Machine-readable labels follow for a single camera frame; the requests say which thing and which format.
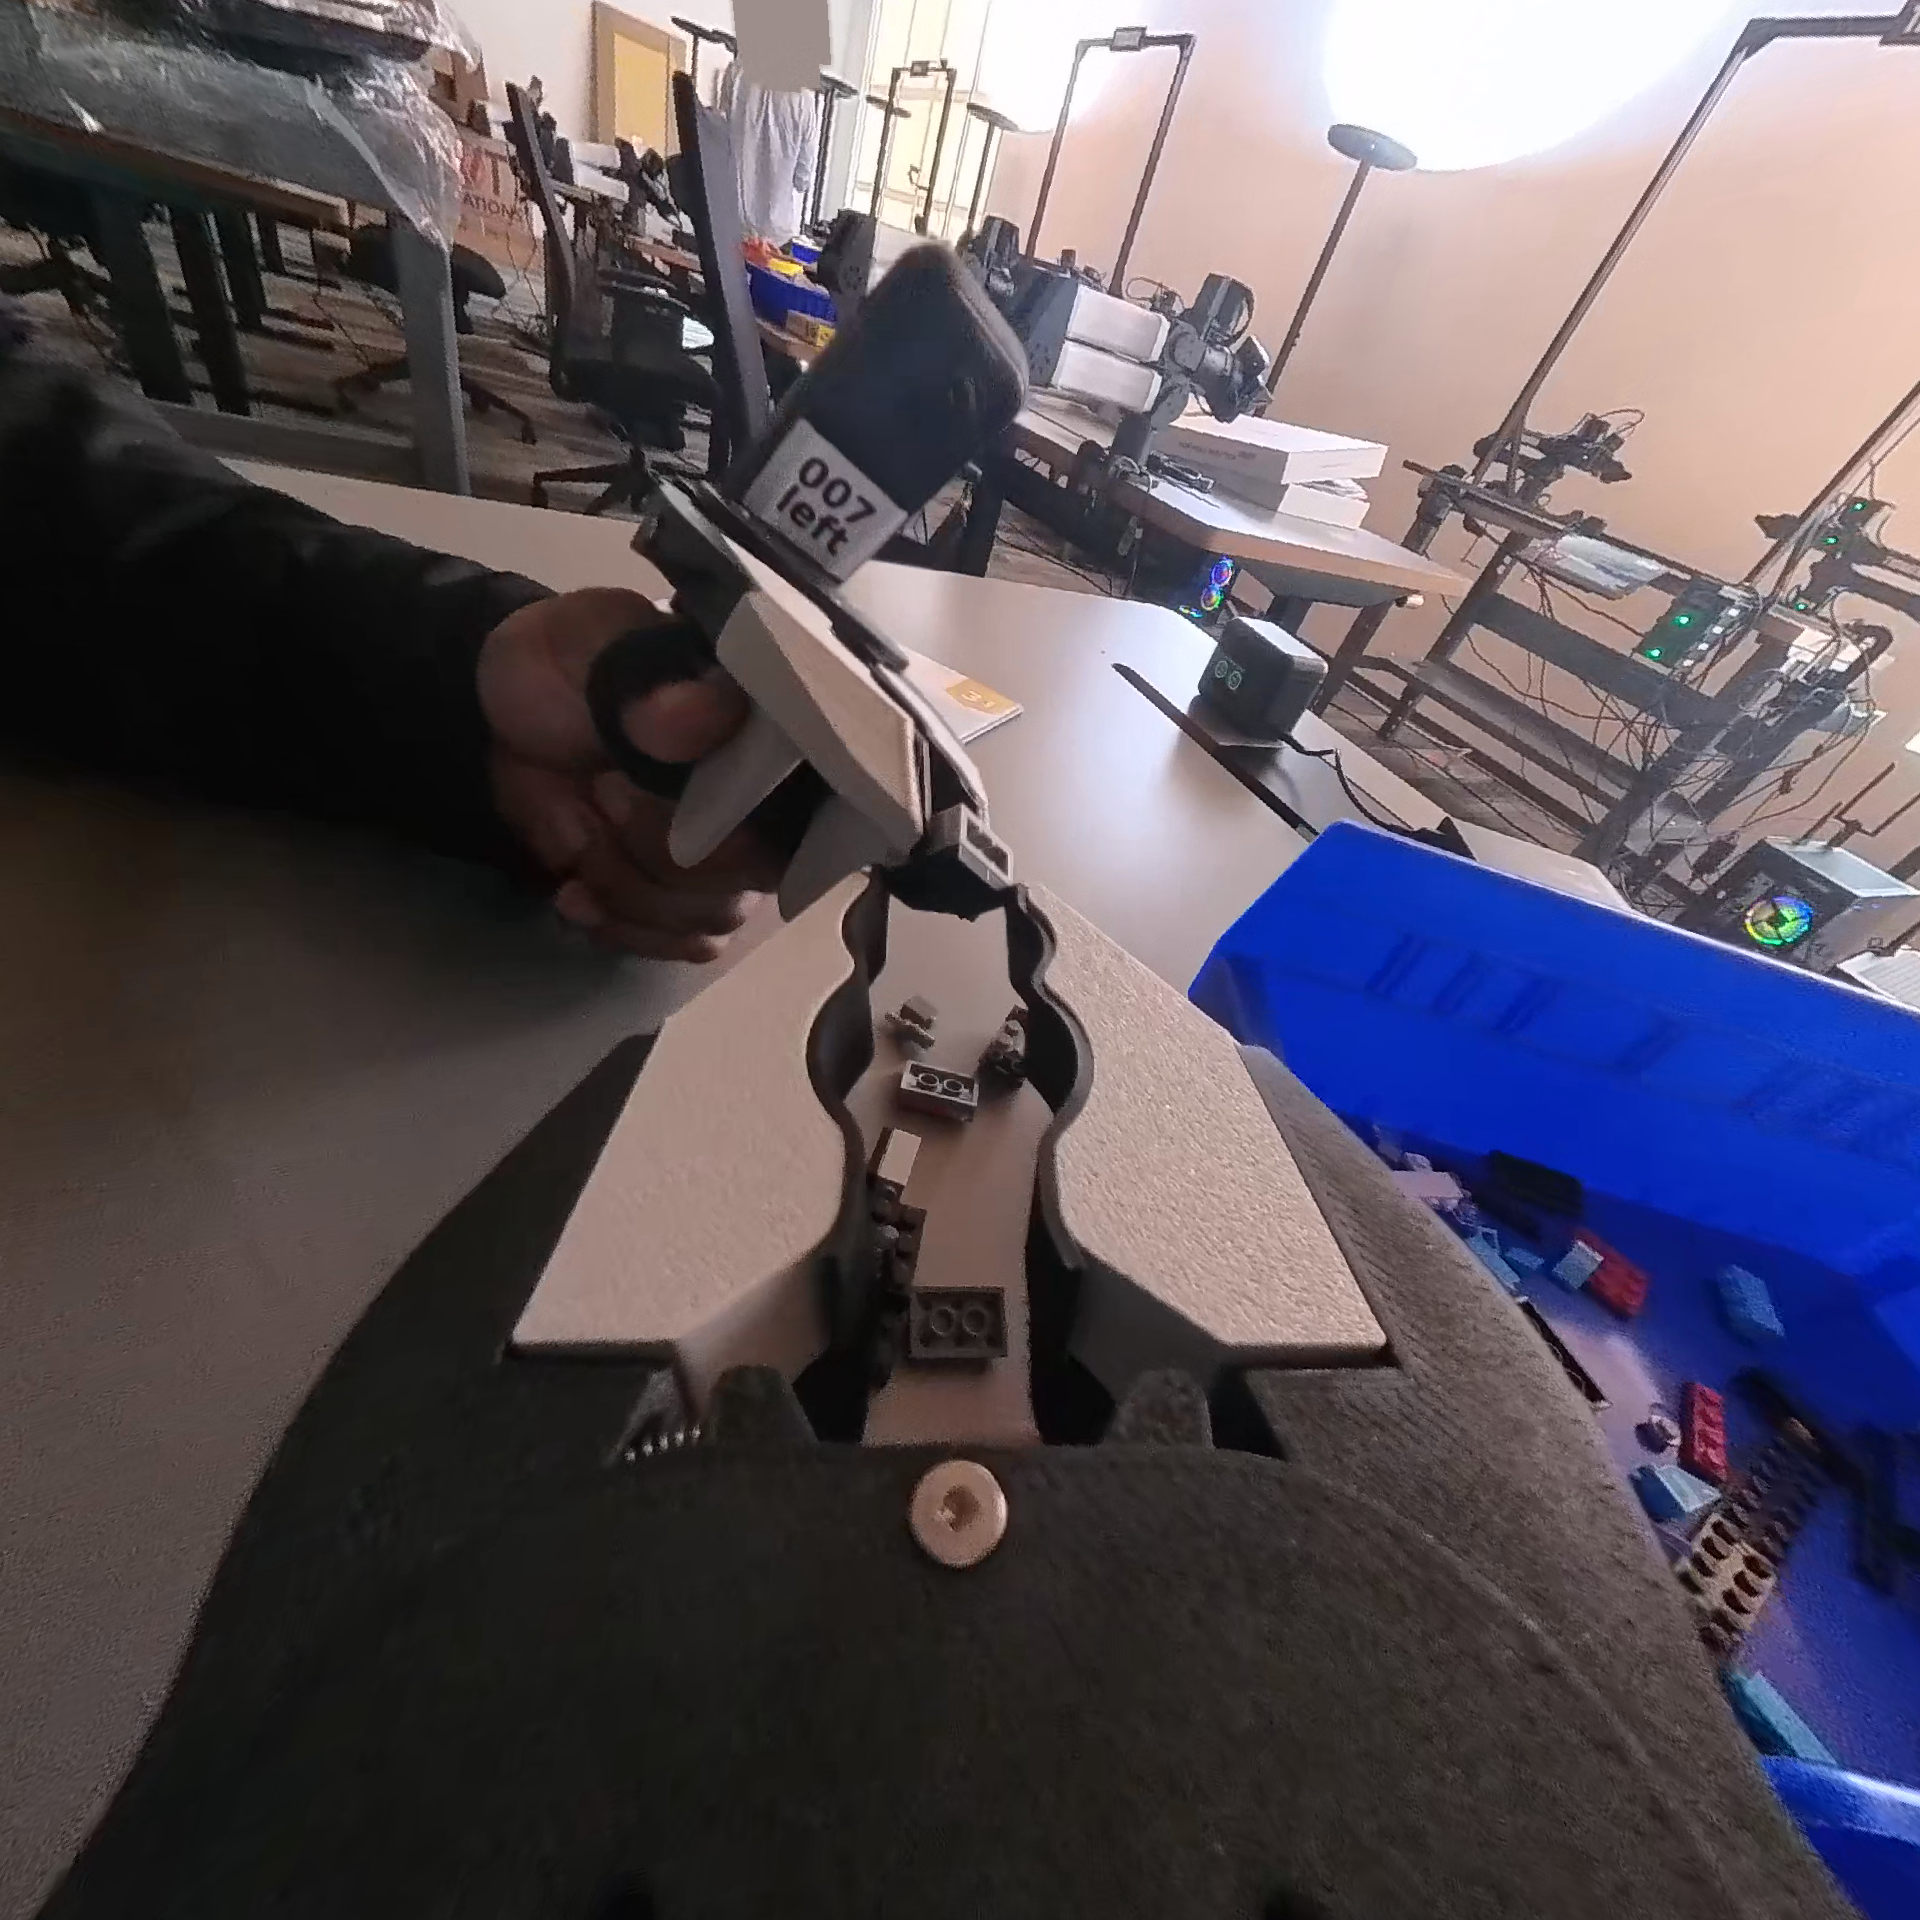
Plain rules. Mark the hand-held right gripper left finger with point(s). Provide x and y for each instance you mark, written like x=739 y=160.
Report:
x=690 y=1200

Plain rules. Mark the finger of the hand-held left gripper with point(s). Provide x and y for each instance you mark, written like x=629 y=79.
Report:
x=954 y=764
x=825 y=704

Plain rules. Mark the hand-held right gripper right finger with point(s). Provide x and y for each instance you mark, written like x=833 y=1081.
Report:
x=1201 y=1200

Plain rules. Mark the small toy brick assembly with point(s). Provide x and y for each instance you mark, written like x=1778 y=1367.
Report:
x=960 y=863

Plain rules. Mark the black and white brick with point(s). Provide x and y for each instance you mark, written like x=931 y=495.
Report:
x=889 y=1267

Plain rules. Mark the black brick with white end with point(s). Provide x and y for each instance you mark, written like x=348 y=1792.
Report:
x=897 y=1155

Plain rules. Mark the red and dark grey brick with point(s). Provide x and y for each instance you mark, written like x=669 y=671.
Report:
x=956 y=1328

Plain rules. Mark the person's left forearm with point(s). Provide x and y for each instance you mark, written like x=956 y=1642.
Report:
x=224 y=644

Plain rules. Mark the small black robot arm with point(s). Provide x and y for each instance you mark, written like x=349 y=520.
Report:
x=1208 y=353

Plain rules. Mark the grey desk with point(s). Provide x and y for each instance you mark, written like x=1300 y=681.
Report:
x=299 y=1125

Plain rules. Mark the person's left hand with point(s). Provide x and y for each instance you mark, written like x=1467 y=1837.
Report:
x=540 y=720

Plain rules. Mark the white and yellow card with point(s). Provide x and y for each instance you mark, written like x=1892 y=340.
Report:
x=967 y=698

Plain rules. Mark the black and grey brick assembly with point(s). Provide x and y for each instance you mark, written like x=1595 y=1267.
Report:
x=1008 y=1047

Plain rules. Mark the black flat plate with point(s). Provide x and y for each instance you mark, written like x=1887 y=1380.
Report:
x=1213 y=749

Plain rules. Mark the dark grey two-stud brick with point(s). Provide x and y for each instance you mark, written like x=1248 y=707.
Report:
x=937 y=1089

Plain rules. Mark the computer with coloured fans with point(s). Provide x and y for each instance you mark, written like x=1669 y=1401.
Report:
x=1208 y=587
x=1800 y=908

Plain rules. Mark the black office chair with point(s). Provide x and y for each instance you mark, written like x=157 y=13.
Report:
x=600 y=345

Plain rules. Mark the black cube device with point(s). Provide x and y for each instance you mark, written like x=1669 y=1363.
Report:
x=1259 y=674

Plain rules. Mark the white flat box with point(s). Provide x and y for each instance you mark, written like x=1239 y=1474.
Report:
x=1320 y=503
x=1275 y=445

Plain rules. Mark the large blue plastic bin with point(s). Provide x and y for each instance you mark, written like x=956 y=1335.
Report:
x=1575 y=1019

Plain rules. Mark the pile of mixed toy bricks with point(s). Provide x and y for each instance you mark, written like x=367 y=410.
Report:
x=1611 y=1283

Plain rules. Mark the black floor lamp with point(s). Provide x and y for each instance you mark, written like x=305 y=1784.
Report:
x=1368 y=146

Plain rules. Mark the metal equipment rack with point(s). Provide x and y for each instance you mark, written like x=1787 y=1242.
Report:
x=1650 y=628

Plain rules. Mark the cluttered background table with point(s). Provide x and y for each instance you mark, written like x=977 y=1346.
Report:
x=224 y=119

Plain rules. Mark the black stand pole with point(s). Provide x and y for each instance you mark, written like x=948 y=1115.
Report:
x=1650 y=194

